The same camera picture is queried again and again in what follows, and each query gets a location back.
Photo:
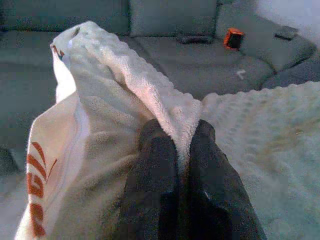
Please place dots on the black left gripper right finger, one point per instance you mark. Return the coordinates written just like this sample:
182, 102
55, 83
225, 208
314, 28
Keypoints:
215, 200

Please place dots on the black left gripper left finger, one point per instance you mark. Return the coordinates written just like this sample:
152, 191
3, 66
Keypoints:
155, 187

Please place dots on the beige textured pillow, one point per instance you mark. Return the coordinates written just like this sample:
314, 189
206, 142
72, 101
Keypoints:
105, 105

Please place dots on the dark green leather sofa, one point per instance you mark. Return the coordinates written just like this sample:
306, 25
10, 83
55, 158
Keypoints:
200, 65

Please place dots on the small white scrap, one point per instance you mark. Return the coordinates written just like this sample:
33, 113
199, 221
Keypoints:
241, 74

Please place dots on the dark remote control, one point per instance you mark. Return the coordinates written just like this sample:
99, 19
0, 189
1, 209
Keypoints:
195, 39

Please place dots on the orange and black box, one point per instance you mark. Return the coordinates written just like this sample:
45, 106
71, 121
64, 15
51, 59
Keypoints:
233, 39

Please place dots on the dark flat device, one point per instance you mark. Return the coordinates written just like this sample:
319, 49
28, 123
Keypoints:
286, 33

